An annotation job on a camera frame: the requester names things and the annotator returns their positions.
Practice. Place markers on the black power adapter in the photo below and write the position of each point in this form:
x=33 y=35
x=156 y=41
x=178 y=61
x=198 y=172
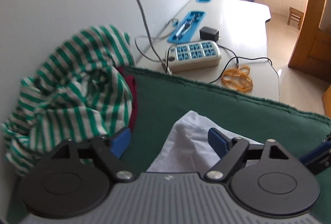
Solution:
x=209 y=33

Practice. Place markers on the green table cloth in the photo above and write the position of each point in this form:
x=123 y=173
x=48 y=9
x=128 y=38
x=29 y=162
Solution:
x=181 y=100

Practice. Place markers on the white pants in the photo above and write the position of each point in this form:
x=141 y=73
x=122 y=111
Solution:
x=186 y=141

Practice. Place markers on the white power strip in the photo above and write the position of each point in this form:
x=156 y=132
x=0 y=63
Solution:
x=194 y=58

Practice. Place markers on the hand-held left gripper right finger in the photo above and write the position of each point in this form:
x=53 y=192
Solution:
x=218 y=141

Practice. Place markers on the blue tray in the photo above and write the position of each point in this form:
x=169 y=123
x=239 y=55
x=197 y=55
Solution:
x=191 y=30

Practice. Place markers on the wooden stool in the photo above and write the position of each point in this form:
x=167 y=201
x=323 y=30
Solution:
x=294 y=16

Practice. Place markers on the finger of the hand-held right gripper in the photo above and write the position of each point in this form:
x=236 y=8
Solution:
x=315 y=153

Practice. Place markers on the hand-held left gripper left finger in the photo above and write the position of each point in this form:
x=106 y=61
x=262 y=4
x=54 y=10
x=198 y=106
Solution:
x=120 y=140

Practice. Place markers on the green striped shirt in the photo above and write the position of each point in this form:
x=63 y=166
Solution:
x=77 y=89

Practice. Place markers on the dark red garment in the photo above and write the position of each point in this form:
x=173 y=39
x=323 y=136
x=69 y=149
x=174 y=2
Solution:
x=132 y=100

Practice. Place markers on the orange rubber bands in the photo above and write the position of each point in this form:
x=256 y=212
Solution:
x=234 y=78

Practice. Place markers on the white desk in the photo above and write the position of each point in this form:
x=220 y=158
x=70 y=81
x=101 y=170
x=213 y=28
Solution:
x=245 y=27

